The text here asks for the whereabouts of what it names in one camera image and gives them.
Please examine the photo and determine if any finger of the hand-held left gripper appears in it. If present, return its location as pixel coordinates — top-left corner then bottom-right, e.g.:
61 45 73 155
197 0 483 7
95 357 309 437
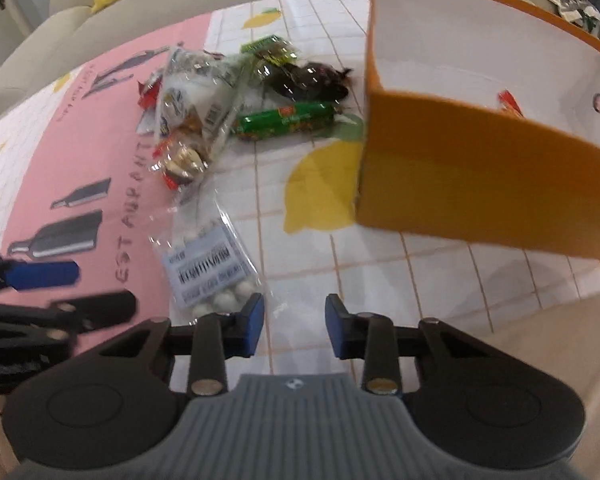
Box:
0 290 137 356
0 254 81 297

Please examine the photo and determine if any gold red wrapped candy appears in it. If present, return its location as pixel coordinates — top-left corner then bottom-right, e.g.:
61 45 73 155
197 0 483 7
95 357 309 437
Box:
150 130 216 201

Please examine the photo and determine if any white cabinet door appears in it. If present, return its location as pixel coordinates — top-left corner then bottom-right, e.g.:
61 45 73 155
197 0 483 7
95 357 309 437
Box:
0 0 56 86

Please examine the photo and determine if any pink bottle-print mat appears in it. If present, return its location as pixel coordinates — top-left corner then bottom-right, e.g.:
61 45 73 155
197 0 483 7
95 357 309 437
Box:
0 12 216 396

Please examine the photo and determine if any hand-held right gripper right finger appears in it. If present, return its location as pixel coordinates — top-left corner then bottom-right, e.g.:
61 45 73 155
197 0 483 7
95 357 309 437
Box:
325 294 501 394

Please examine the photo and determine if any green sausage stick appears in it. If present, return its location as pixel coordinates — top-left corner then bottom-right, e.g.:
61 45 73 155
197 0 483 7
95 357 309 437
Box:
232 101 342 140

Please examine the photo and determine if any small green snack packet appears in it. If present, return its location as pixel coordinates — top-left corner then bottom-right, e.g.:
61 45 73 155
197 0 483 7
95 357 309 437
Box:
240 34 301 66

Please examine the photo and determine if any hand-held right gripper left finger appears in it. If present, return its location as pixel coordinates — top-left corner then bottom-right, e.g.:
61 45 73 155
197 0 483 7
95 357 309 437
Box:
100 292 266 396

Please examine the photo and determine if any small red snack packet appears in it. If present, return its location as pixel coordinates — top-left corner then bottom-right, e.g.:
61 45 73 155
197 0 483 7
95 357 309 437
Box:
137 72 163 111

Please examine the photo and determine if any clear packet of white balls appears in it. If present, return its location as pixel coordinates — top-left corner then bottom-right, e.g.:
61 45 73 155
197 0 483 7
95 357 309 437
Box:
147 205 266 318

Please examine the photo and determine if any orange cardboard box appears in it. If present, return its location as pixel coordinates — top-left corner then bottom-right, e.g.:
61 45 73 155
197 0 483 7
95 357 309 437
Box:
355 0 600 261

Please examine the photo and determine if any clear white-blue snack bag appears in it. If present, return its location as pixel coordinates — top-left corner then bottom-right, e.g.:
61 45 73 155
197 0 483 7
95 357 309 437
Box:
157 45 253 156

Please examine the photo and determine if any lemon-print tiled tablecloth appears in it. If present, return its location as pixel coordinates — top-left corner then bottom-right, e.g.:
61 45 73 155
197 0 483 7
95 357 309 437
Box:
0 0 600 461

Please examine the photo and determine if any dark candy packet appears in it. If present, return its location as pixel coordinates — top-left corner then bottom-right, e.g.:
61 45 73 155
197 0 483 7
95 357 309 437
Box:
260 60 355 103

